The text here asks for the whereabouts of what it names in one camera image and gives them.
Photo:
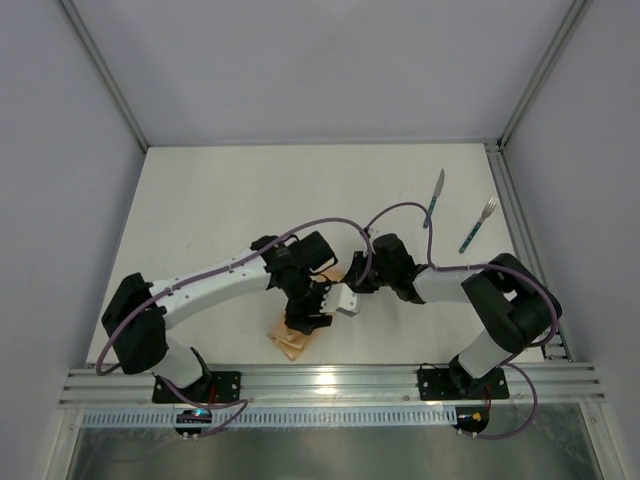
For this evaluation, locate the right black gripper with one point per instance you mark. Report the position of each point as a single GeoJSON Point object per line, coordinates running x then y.
{"type": "Point", "coordinates": [361, 273]}

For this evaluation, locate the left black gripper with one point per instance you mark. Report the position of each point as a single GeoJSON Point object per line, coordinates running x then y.
{"type": "Point", "coordinates": [304, 310]}

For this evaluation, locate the beige satin napkin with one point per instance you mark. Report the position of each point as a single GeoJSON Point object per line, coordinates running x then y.
{"type": "Point", "coordinates": [293, 343]}

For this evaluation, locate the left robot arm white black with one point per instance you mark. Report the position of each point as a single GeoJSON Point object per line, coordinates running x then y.
{"type": "Point", "coordinates": [141, 313]}

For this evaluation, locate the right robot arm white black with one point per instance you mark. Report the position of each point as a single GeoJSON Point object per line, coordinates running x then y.
{"type": "Point", "coordinates": [514, 308]}

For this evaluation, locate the right controller board yellow plug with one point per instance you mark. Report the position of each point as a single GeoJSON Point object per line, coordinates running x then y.
{"type": "Point", "coordinates": [471, 419]}

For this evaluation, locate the left controller board with led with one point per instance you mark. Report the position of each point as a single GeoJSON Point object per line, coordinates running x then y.
{"type": "Point", "coordinates": [192, 422]}

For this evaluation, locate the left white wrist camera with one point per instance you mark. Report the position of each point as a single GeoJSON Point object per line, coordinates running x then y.
{"type": "Point", "coordinates": [340, 299]}

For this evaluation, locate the green handled knife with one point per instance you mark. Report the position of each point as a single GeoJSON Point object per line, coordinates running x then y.
{"type": "Point", "coordinates": [435, 196]}

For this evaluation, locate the green handled fork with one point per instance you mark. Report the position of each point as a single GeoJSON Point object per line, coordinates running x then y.
{"type": "Point", "coordinates": [486, 213]}

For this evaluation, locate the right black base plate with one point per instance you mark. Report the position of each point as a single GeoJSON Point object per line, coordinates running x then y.
{"type": "Point", "coordinates": [446, 384]}

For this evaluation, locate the slotted grey cable duct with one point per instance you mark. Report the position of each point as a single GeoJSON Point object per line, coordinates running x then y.
{"type": "Point", "coordinates": [275, 417]}

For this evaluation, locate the right side aluminium rail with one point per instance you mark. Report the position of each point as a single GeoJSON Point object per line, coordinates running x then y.
{"type": "Point", "coordinates": [514, 213]}

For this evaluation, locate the aluminium rail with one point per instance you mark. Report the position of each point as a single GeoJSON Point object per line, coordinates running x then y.
{"type": "Point", "coordinates": [326, 385]}
{"type": "Point", "coordinates": [514, 213]}

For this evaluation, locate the front aluminium rail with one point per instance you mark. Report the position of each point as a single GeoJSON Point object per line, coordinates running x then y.
{"type": "Point", "coordinates": [326, 385]}

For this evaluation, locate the right corner aluminium post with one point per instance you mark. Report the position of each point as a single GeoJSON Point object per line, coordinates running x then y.
{"type": "Point", "coordinates": [551, 55]}

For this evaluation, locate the corner aluminium post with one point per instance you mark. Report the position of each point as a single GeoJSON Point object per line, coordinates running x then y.
{"type": "Point", "coordinates": [88, 44]}
{"type": "Point", "coordinates": [551, 55]}

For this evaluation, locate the left corner aluminium post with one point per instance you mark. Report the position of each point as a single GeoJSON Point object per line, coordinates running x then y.
{"type": "Point", "coordinates": [88, 44]}

